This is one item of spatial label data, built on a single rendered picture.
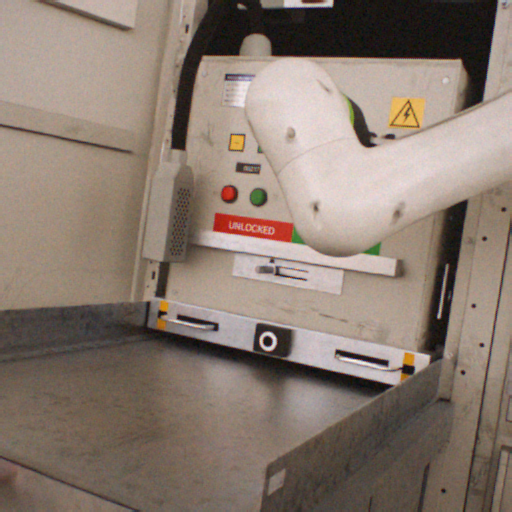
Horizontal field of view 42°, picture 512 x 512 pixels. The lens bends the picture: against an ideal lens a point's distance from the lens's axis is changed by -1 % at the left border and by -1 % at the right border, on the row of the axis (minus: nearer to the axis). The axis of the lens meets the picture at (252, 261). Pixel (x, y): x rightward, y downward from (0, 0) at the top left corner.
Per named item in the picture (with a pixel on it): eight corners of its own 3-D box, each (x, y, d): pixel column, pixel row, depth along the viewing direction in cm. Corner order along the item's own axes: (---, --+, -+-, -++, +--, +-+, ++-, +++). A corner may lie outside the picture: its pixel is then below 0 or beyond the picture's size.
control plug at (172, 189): (163, 262, 116) (177, 162, 115) (140, 258, 118) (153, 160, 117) (187, 263, 123) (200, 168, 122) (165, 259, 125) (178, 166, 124)
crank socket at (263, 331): (281, 358, 113) (285, 329, 113) (250, 351, 116) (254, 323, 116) (287, 357, 116) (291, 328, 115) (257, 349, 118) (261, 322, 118)
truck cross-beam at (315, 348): (424, 392, 105) (430, 355, 105) (146, 327, 129) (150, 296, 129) (431, 387, 110) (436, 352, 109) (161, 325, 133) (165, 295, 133)
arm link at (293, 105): (294, 24, 70) (212, 80, 74) (344, 126, 67) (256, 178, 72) (338, 61, 82) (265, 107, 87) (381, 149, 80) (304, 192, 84)
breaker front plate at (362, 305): (412, 360, 106) (458, 62, 104) (162, 306, 128) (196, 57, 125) (413, 359, 107) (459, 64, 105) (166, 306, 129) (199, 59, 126)
